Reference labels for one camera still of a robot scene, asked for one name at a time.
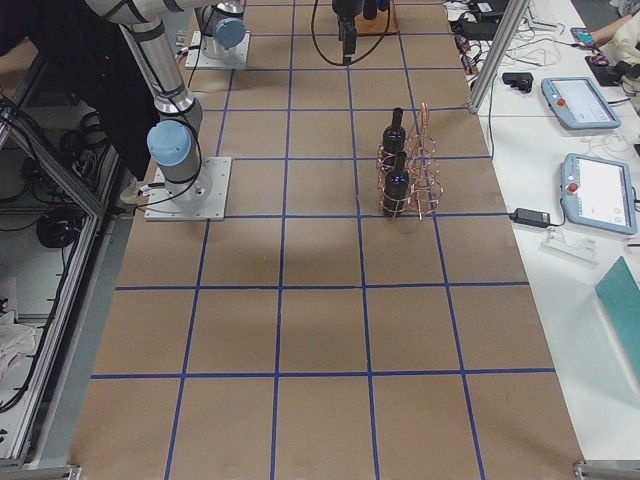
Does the black power adapter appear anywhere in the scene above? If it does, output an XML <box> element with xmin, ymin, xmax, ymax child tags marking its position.
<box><xmin>509</xmin><ymin>208</ymin><xmax>551</xmax><ymax>229</ymax></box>

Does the dark wine bottle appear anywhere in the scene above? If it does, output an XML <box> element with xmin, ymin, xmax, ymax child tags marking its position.
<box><xmin>362</xmin><ymin>0</ymin><xmax>378</xmax><ymax>21</ymax></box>
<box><xmin>382</xmin><ymin>151</ymin><xmax>409</xmax><ymax>217</ymax></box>
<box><xmin>382</xmin><ymin>107</ymin><xmax>406</xmax><ymax>166</ymax></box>

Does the blue teach pendant near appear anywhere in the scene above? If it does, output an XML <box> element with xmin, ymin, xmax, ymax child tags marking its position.
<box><xmin>560</xmin><ymin>153</ymin><xmax>638</xmax><ymax>235</ymax></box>

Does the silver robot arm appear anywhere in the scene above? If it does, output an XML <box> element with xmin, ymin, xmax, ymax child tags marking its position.
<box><xmin>87</xmin><ymin>1</ymin><xmax>247</xmax><ymax>201</ymax></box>
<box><xmin>194</xmin><ymin>1</ymin><xmax>364</xmax><ymax>64</ymax></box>

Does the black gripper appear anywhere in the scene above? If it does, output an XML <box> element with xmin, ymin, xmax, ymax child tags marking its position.
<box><xmin>331</xmin><ymin>0</ymin><xmax>364</xmax><ymax>64</ymax></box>

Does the black cloth cover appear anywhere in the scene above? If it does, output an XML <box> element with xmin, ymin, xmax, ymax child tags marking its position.
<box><xmin>1</xmin><ymin>1</ymin><xmax>159</xmax><ymax>181</ymax></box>

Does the teal box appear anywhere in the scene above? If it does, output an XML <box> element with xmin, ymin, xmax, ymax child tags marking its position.
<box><xmin>595</xmin><ymin>257</ymin><xmax>639</xmax><ymax>378</ymax></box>

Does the blue teach pendant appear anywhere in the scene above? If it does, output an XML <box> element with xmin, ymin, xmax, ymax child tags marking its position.
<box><xmin>541</xmin><ymin>77</ymin><xmax>621</xmax><ymax>130</ymax></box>
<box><xmin>560</xmin><ymin>153</ymin><xmax>638</xmax><ymax>235</ymax></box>

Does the aluminium frame post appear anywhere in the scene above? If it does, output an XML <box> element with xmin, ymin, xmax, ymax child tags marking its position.
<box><xmin>468</xmin><ymin>0</ymin><xmax>530</xmax><ymax>114</ymax></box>

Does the copper wire bottle basket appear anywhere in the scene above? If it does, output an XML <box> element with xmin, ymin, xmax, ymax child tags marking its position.
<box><xmin>376</xmin><ymin>102</ymin><xmax>444</xmax><ymax>218</ymax></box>

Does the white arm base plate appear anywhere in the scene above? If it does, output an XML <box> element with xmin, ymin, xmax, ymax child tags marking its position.
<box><xmin>185</xmin><ymin>30</ymin><xmax>251</xmax><ymax>70</ymax></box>
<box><xmin>144</xmin><ymin>157</ymin><xmax>232</xmax><ymax>221</ymax></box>

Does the clear acrylic stand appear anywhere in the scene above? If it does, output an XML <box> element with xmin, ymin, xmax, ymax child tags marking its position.
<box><xmin>540</xmin><ymin>227</ymin><xmax>599</xmax><ymax>266</ymax></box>

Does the blue teach pendant far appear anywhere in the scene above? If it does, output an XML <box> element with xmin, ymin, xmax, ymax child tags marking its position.
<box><xmin>541</xmin><ymin>77</ymin><xmax>621</xmax><ymax>130</ymax></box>

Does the wooden tray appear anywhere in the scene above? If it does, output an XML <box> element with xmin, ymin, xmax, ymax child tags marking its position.
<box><xmin>355</xmin><ymin>0</ymin><xmax>399</xmax><ymax>36</ymax></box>

